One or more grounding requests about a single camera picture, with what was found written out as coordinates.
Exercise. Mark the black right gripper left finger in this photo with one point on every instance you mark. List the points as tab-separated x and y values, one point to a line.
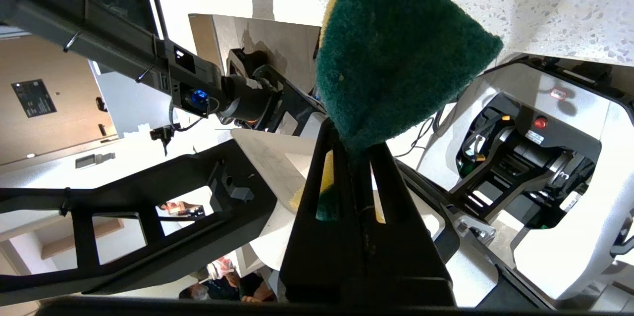
317	266

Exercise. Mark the yellow green sponge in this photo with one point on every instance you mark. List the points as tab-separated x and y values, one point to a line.
391	58

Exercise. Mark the grey wall-mounted box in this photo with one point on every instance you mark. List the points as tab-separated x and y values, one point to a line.
94	160

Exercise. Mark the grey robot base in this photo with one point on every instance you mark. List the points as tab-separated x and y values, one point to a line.
594	182

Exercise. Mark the black wall sign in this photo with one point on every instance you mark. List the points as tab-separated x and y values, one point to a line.
33	98

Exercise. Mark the red round stop button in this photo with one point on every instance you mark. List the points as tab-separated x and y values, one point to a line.
540	122

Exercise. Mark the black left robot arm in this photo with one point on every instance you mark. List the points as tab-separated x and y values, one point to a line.
114	43

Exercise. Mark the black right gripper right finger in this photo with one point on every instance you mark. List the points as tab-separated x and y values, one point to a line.
411	266

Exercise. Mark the seated dark-haired person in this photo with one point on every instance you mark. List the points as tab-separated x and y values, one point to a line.
200	293

